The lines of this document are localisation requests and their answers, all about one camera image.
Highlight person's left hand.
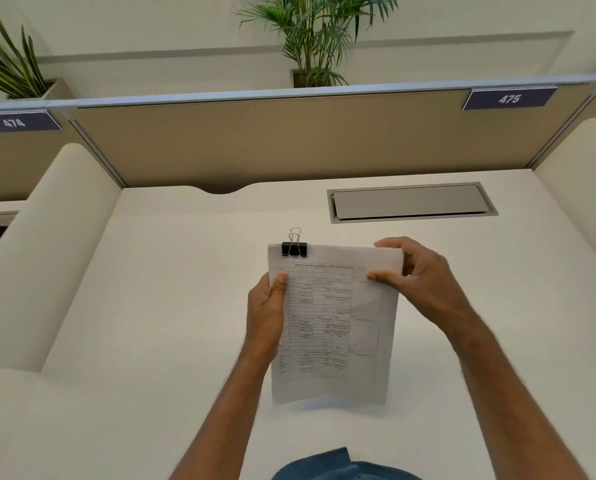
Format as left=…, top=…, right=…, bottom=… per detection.
left=247, top=271, right=289, bottom=366

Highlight person's right hand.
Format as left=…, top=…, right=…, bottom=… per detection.
left=367, top=237, right=471, bottom=340

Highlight printed paper form sheets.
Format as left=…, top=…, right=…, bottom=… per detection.
left=268, top=243, right=405, bottom=405

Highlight person's right forearm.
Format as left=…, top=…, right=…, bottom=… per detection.
left=445, top=312, right=594, bottom=480

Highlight person's left forearm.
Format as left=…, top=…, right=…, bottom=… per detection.
left=170, top=345, right=277, bottom=480

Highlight black binder clip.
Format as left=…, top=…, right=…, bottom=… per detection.
left=281, top=228, right=308, bottom=258

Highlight beige desk partition panel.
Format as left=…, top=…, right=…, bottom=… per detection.
left=0, top=107, right=126, bottom=203
left=70, top=80, right=596, bottom=193

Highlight person's blue shirt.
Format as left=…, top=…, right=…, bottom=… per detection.
left=270, top=447, right=424, bottom=480

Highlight white curved side divider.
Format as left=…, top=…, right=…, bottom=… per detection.
left=0, top=143, right=123, bottom=373
left=534, top=118, right=596, bottom=355

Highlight dark blue desk number plate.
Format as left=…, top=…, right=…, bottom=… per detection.
left=462, top=86, right=559, bottom=111
left=0, top=110, right=63, bottom=134

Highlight green potted palm plant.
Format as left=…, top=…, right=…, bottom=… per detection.
left=0, top=0, right=73, bottom=100
left=235, top=0, right=401, bottom=89

